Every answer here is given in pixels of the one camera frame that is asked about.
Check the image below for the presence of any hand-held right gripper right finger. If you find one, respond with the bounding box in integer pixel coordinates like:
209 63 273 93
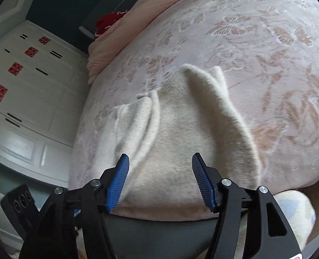
191 152 303 259

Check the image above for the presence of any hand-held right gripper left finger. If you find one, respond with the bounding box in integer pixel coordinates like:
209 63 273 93
19 153 130 259

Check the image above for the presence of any cream sweater with black hearts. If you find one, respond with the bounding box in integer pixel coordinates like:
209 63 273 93
109 63 263 216

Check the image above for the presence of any white wardrobe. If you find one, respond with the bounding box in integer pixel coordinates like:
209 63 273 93
0 20 90 184

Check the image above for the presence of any bed with pink floral blanket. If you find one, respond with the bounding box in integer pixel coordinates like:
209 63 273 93
68 0 319 219

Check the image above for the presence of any pink duvet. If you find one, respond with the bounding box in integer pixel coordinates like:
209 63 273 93
87 0 198 84

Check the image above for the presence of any red cloth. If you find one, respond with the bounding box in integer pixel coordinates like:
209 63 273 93
95 10 129 37

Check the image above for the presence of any teal padded headboard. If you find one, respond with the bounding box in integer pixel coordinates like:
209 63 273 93
78 0 160 37

